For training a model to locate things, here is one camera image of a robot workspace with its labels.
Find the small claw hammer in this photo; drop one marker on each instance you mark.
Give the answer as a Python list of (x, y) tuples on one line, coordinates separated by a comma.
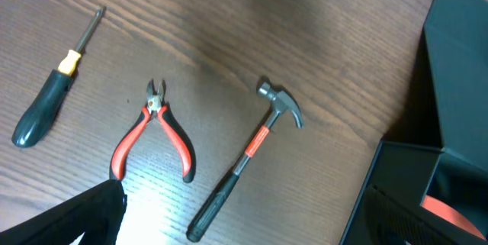
[(281, 101)]

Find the dark green storage box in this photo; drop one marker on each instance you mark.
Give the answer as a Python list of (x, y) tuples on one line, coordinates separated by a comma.
[(438, 147)]

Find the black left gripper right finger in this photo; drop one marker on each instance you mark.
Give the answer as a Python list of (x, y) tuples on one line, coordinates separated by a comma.
[(389, 222)]

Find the red black handled pliers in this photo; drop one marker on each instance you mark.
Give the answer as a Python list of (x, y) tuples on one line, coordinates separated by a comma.
[(157, 122)]

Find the orange scraper with wooden handle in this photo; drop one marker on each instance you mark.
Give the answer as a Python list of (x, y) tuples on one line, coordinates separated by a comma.
[(452, 216)]

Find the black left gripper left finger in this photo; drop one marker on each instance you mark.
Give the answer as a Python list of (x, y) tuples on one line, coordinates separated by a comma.
[(94, 216)]

